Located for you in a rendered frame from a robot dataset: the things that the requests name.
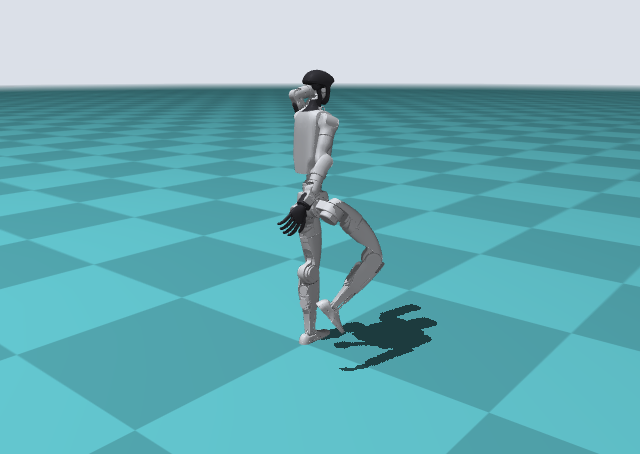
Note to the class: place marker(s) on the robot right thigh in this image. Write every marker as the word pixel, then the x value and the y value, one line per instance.
pixel 352 223

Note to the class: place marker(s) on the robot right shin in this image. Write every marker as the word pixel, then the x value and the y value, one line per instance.
pixel 360 275

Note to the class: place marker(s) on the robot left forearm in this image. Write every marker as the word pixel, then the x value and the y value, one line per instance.
pixel 297 95

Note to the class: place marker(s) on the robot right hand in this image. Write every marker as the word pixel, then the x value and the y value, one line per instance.
pixel 298 216

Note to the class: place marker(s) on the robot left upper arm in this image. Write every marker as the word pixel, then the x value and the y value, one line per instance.
pixel 323 91

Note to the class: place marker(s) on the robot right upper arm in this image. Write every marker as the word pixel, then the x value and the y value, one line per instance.
pixel 328 125

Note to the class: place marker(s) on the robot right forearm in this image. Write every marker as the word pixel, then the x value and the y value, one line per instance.
pixel 318 174

